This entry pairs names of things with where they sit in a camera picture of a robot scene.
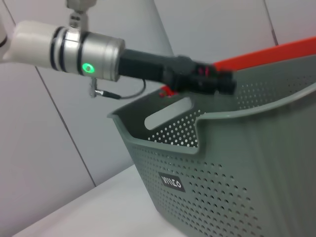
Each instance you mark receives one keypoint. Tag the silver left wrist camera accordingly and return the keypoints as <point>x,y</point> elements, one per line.
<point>77,14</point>

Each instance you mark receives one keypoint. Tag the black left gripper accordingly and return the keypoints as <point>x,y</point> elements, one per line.
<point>148,66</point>

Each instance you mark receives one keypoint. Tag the grey perforated storage bin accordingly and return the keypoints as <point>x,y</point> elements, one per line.
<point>234,172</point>

